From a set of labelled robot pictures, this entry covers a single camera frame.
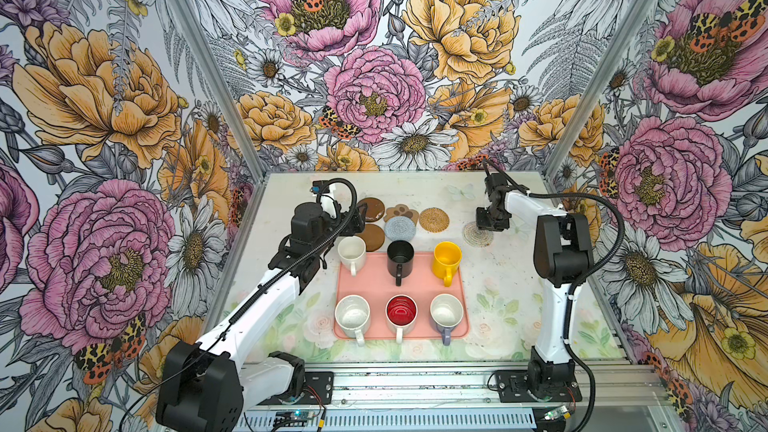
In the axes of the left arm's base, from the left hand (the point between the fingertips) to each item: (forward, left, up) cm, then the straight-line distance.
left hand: (355, 213), depth 81 cm
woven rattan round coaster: (+14, -25, -23) cm, 37 cm away
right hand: (+8, -42, -21) cm, 48 cm away
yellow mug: (-3, -27, -20) cm, 34 cm away
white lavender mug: (-19, -25, -21) cm, 38 cm away
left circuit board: (-42, +13, -23) cm, 50 cm away
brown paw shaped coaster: (+19, -14, -23) cm, 33 cm away
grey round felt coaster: (+10, -13, -22) cm, 28 cm away
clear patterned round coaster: (+6, -38, -21) cm, 44 cm away
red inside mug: (-19, -12, -21) cm, 31 cm away
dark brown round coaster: (+20, -4, -23) cm, 31 cm away
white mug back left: (-2, +2, -16) cm, 16 cm away
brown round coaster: (+6, -4, -21) cm, 23 cm away
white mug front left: (-19, +1, -21) cm, 29 cm away
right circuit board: (-43, -48, -22) cm, 68 cm away
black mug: (-4, -12, -18) cm, 22 cm away
